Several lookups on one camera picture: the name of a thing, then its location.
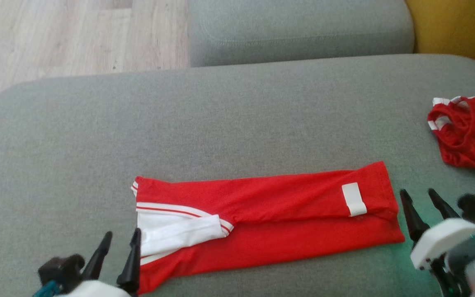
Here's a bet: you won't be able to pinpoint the large grey sofa seat cushion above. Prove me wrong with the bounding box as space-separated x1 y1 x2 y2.
0 54 475 297

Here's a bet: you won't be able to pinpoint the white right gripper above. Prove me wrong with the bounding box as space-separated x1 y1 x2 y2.
400 189 475 297

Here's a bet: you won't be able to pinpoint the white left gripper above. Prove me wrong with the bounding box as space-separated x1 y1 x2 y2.
56 228 142 297

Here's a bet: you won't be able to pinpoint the red shorts with white stripes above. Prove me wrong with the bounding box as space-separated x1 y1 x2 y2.
427 96 475 179

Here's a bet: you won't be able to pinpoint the red shirt with white sleeves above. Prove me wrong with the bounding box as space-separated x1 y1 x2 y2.
131 161 406 295

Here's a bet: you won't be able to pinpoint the yellow panel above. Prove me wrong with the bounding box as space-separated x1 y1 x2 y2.
404 0 475 81

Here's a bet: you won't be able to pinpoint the black left cable blue plug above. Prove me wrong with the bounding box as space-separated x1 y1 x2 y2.
32 280 63 297

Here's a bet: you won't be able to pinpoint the small grey sofa cushion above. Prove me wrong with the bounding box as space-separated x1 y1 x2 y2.
188 0 415 68

